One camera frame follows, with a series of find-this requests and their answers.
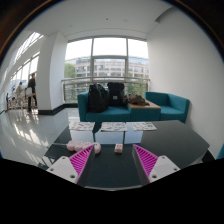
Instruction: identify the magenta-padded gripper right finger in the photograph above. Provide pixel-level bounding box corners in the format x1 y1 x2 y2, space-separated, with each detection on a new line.
131 143 181 185

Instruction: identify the black backpack with label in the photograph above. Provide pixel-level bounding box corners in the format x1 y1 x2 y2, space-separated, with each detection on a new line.
106 81 126 108

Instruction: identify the person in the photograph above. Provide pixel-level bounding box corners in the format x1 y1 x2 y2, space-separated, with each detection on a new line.
15 81 25 110
26 72 38 113

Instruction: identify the pink charger block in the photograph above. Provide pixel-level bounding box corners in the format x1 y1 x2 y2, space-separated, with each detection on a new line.
113 143 124 155

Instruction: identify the wooden sofa table top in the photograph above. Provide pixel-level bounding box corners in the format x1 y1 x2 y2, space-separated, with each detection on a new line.
127 100 162 111

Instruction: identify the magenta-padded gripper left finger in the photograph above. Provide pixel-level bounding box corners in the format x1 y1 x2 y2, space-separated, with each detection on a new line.
46 143 97 185

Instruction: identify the metal balcony railing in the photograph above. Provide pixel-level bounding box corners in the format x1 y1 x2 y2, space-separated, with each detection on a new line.
61 76 151 104

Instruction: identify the large colourful sticker sheet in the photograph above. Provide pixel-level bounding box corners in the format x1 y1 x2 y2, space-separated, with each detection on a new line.
100 121 129 133

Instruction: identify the brown jacket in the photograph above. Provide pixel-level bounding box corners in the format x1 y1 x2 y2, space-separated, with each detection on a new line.
127 93 151 107

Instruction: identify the large black backpack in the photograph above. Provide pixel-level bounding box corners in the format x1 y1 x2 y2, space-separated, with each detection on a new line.
87 82 110 114

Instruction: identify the sticker sheet with green prints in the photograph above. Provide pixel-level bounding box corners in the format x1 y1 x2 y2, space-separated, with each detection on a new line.
130 121 158 132

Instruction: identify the pink power strip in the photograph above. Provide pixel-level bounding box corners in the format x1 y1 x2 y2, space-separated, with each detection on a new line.
66 139 102 155

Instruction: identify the teal sofa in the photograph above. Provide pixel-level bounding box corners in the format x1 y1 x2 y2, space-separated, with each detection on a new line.
76 90 191 124

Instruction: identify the sticker sheet with red prints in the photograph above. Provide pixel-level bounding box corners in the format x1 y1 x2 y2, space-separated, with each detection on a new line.
68 120 96 132

